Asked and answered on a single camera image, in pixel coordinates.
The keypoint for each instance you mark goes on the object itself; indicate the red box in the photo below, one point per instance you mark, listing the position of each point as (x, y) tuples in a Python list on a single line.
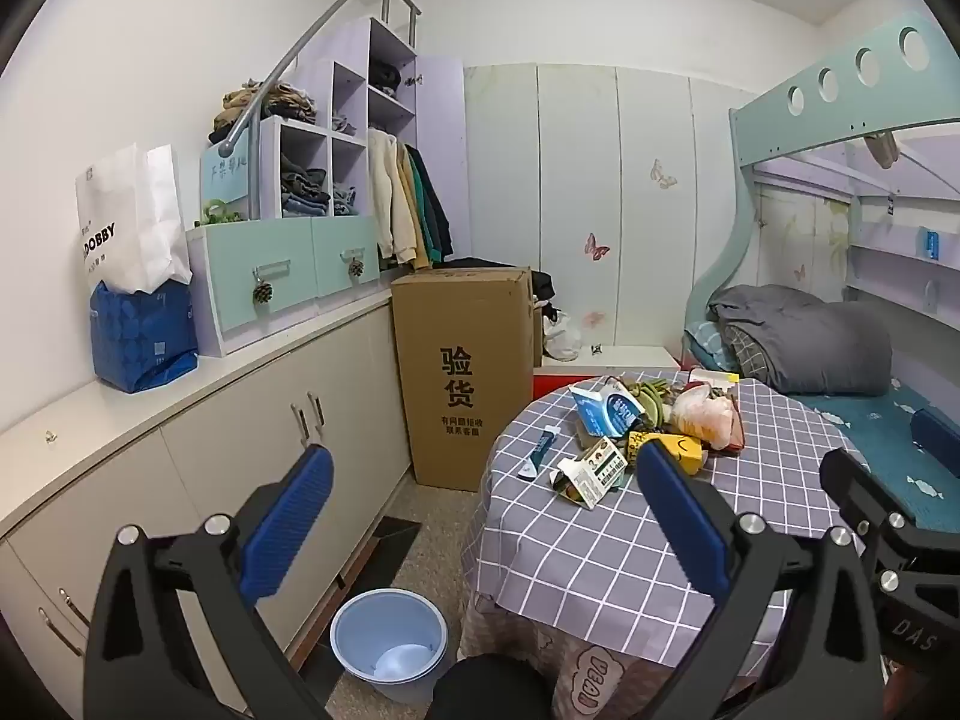
[(559, 384)]

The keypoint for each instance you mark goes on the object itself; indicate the green jacket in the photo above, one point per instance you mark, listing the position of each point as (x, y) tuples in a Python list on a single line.
[(426, 202)]

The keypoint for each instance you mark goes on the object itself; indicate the teal candy print bedsheet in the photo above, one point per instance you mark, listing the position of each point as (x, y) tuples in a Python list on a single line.
[(862, 420)]

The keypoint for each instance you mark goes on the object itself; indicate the teal plaid pillow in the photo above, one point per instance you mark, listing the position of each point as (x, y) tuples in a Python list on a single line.
[(701, 341)]

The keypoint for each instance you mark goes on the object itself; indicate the pile of olive clothes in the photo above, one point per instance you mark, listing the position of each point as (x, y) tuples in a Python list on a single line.
[(285, 101)]

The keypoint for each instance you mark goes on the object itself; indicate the beige cloth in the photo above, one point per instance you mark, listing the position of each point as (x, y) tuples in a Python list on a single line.
[(883, 148)]

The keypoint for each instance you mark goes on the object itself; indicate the black jacket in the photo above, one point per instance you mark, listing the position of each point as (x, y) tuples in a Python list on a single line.
[(442, 225)]

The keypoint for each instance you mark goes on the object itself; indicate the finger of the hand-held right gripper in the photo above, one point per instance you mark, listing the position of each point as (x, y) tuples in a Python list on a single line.
[(851, 484), (937, 446)]

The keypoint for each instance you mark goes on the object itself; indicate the long white low cabinet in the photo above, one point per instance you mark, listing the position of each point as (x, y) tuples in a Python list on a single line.
[(225, 450)]

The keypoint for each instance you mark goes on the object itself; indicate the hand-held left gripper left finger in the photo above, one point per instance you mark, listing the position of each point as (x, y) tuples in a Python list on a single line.
[(289, 517)]

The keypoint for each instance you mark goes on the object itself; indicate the patterned table skirt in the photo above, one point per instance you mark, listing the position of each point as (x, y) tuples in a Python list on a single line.
[(600, 679)]

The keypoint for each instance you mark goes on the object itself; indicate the white paper bag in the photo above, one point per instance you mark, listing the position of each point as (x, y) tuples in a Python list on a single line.
[(127, 225)]

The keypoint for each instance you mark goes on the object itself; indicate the purple closet door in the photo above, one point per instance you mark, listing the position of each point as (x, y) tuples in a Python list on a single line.
[(442, 127)]

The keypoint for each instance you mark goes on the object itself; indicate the yellow carton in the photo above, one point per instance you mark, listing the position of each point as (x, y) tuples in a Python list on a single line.
[(675, 454)]

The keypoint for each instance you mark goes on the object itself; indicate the purple cubby shelf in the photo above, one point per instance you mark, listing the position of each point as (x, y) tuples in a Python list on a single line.
[(352, 90)]

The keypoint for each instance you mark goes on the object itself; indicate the teal drawer unit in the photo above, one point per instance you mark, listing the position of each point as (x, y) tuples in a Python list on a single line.
[(247, 262)]

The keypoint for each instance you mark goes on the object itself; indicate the large cardboard box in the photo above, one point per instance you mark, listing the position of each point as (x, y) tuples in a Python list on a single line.
[(450, 375)]

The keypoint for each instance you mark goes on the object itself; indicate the teal tube packet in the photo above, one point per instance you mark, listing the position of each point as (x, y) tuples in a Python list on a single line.
[(541, 450)]

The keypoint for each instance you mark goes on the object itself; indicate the grey duvet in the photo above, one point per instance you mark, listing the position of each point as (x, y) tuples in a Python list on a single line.
[(817, 345)]

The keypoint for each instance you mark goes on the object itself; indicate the green plant decoration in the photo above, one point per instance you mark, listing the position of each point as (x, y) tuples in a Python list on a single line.
[(217, 214)]

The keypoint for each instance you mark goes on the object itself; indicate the pale pink butterfly sticker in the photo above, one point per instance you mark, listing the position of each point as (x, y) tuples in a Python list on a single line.
[(592, 319)]

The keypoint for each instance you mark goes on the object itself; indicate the metal handrail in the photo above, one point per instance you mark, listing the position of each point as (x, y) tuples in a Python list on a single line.
[(300, 45)]

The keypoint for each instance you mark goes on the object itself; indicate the white green carton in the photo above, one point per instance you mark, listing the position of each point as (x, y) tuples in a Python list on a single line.
[(592, 472)]

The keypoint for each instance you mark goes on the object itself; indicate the teal bunk bed frame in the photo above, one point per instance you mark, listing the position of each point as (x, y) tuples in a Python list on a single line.
[(754, 136)]

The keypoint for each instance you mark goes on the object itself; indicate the pale green wardrobe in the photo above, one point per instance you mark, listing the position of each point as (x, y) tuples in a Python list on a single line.
[(577, 165)]

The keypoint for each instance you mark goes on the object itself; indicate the small blue box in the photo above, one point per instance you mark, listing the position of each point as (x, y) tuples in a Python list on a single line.
[(932, 244)]

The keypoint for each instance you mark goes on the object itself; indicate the blue plastic bin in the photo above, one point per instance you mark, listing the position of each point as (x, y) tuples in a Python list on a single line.
[(390, 652)]

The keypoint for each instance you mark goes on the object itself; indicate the grey folded cloth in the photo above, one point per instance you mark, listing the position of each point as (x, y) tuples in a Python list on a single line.
[(343, 122)]

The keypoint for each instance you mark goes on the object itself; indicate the folded blue clothes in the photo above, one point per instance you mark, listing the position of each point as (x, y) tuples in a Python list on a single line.
[(345, 199)]

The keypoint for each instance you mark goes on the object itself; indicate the white plastic bag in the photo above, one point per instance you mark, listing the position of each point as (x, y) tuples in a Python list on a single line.
[(561, 337)]

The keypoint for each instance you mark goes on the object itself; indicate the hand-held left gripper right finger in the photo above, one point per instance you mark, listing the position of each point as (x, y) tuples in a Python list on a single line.
[(682, 517)]

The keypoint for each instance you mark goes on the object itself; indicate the purple wall shelf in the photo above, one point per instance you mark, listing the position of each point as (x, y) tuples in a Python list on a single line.
[(900, 262)]

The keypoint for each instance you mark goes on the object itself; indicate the green plush leaf toy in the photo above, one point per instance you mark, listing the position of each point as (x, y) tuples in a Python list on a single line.
[(652, 397)]

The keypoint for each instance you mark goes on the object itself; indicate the blue white milk carton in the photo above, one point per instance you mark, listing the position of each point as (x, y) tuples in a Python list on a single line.
[(607, 409)]

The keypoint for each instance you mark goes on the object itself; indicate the white yellow cardboard box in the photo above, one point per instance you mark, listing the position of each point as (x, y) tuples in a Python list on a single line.
[(712, 379)]

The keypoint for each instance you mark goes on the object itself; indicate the black folded clothes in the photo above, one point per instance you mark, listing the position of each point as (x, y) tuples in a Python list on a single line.
[(386, 75)]

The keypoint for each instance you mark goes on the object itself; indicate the cream jacket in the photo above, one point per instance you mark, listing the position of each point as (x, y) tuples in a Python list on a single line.
[(390, 195)]

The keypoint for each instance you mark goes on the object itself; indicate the white butterfly sticker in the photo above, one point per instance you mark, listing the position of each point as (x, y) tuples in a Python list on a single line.
[(664, 174)]

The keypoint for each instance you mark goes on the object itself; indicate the teal sign board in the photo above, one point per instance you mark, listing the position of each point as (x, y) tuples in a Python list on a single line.
[(225, 172)]

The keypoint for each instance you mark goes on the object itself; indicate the folded jeans stack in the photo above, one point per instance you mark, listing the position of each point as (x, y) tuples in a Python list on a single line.
[(304, 191)]

